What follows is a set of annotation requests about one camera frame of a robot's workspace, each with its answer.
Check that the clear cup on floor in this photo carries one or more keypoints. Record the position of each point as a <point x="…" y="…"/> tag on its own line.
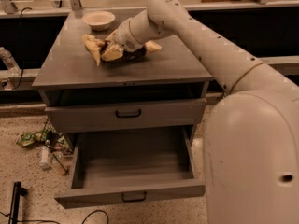
<point x="56" y="162"/>

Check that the open grey lower drawer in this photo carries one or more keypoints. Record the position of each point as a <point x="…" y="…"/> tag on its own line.
<point x="131" y="166"/>

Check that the white paper bowl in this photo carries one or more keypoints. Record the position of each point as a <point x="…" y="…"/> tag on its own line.
<point x="99" y="20"/>

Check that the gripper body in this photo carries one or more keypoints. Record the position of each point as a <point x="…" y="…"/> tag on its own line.
<point x="123" y="36"/>

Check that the grey drawer cabinet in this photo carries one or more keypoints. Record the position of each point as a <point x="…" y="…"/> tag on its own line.
<point x="69" y="76"/>

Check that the plastic bottle on floor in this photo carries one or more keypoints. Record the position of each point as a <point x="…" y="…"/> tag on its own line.
<point x="44" y="153"/>

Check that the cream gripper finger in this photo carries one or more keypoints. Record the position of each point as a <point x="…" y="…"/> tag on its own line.
<point x="110" y="37"/>
<point x="111" y="52"/>

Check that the closed grey upper drawer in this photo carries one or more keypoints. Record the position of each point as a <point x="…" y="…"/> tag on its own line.
<point x="92" y="118"/>

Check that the clear plastic bottle on left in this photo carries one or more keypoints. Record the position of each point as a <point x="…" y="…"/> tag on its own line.
<point x="9" y="62"/>

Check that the brown chip bag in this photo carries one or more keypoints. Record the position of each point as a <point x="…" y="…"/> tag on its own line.
<point x="93" y="45"/>

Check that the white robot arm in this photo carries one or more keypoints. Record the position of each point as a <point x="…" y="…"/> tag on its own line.
<point x="251" y="140"/>

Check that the black stand on floor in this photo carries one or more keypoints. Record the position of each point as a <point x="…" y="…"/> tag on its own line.
<point x="17" y="192"/>

